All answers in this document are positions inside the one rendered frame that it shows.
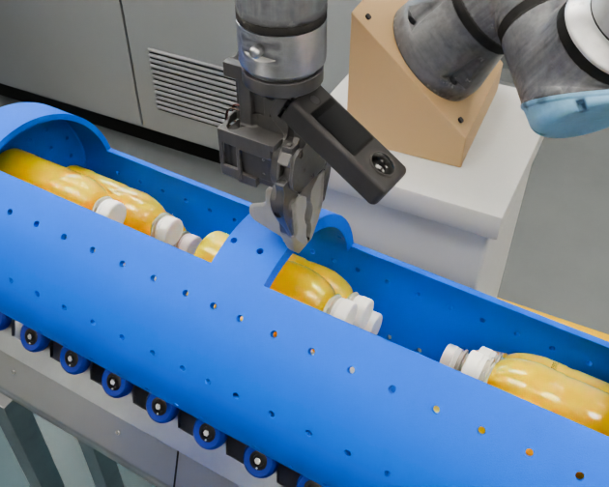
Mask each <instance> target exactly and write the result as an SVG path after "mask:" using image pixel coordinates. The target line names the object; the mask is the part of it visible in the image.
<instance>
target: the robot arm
mask: <svg viewBox="0 0 609 487"><path fill-rule="evenodd" d="M327 8H328V0H235V13H236V25H237V40H238V52H237V54H236V55H235V56H234V57H231V56H230V57H229V58H227V59H225V60H224V61H223V62H222V64H223V74H224V75H225V76H229V77H232V78H235V79H236V92H237V103H235V104H233V105H232V107H230V108H228V109H227V110H226V112H225V122H224V123H222V124H221V125H220V126H219V127H218V128H217V138H218V146H219V156H220V166H221V173H222V174H225V175H227V176H230V177H233V178H236V179H238V180H239V182H242V183H244V184H247V185H250V186H254V187H258V186H259V185H260V184H263V185H266V186H269V187H268V188H267V189H266V202H262V203H252V204H250V206H249V213H250V215H251V217H252V218H253V219H254V220H255V221H257V222H258V223H260V224H262V225H263V226H265V227H267V228H268V229H270V230H272V231H273V232H275V233H276V234H278V235H280V236H281V237H282V238H283V241H284V242H285V244H286V246H287V247H288V248H289V249H291V250H293V251H294V252H297V253H300V252H301V251H302V249H303V248H304V247H305V246H306V245H307V244H308V242H309V241H310V240H311V238H312V236H313V233H314V230H315V227H316V224H317V221H318V218H319V215H320V212H321V209H322V204H323V201H324V200H325V196H326V191H327V187H328V182H329V178H330V174H331V168H332V169H334V170H335V171H336V172H337V173H338V174H339V175H340V176H341V177H342V178H343V179H344V180H345V181H346V182H347V183H348V184H349V185H350V186H351V187H352V188H353V189H354V190H355V191H356V192H357V193H358V194H359V195H361V196H362V197H363V198H364V199H365V200H366V201H367V202H368V203H369V204H371V205H375V204H377V203H379V202H380V201H381V200H382V199H383V198H384V197H385V196H386V195H387V193H388V192H389V191H390V190H391V189H392V188H393V187H394V186H395V185H396V184H397V183H398V182H399V181H400V180H401V179H402V177H403V176H404V175H405V174H406V167H405V166H404V165H403V164H402V163H401V162H400V161H399V160H398V159H397V158H396V157H395V156H394V155H393V154H392V153H391V152H390V151H389V150H388V149H387V148H386V147H385V146H384V145H383V144H382V143H381V142H379V141H378V140H377V139H376V138H375V137H374V136H373V135H372V134H371V133H370V132H369V131H368V130H367V129H366V128H365V127H364V126H363V125H362V124H361V123H360V122H359V121H358V120H357V119H356V118H355V117H353V116H352V115H351V114H350V113H349V112H348V111H347V110H346V109H345V108H344V107H343V106H342V105H341V104H340V103H339V102H338V101H337V100H336V99H335V98H334V97H333V96H332V95H331V94H330V93H328V92H327V91H326V90H325V89H324V88H323V87H322V86H321V84H322V82H323V79H324V64H325V62H326V59H327ZM393 33H394V37H395V41H396V44H397V47H398V49H399V51H400V53H401V55H402V57H403V59H404V61H405V63H406V64H407V66H408V67H409V69H410V70H411V71H412V73H413V74H414V75H415V76H416V78H417V79H418V80H419V81H420V82H421V83H422V84H423V85H424V86H425V87H426V88H428V89H429V90H430V91H431V92H433V93H434V94H436V95H437V96H439V97H441V98H443V99H446V100H452V101H460V100H465V99H466V98H468V97H469V96H470V95H472V94H473V93H474V92H475V91H476V90H477V89H478V88H479V87H480V86H481V85H482V83H483V82H484V81H485V79H486V78H487V77H488V75H489V74H490V73H491V72H492V71H493V69H494V68H495V67H496V65H497V64H498V63H499V61H500V60H501V58H502V57H503V56H504V55H505V57H506V59H507V64H508V67H509V70H510V73H511V76H512V79H513V82H514V85H515V88H516V91H517V93H518V96H519V99H520V101H521V104H520V107H521V109H522V110H523V111H524V112H525V115H526V117H527V120H528V122H529V125H530V127H531V129H532V130H533V131H534V132H535V133H536V134H538V135H540V136H543V137H548V138H568V137H574V136H579V135H584V134H588V133H592V132H595V131H599V130H602V129H606V128H609V0H409V1H407V2H406V3H405V4H404V5H403V6H402V7H401V8H399V9H398V10H397V12H396V13H395V15H394V19H393ZM235 105H237V106H238V107H237V108H234V106H235ZM230 109H232V112H231V113H230V114H228V111H229V110H230ZM238 119H239V120H238ZM233 121H235V123H234V124H233V125H231V126H230V125H229V124H231V123H232V122H233ZM223 143H224V146H223ZM224 152H225V155H224ZM225 162H226V163H225Z"/></svg>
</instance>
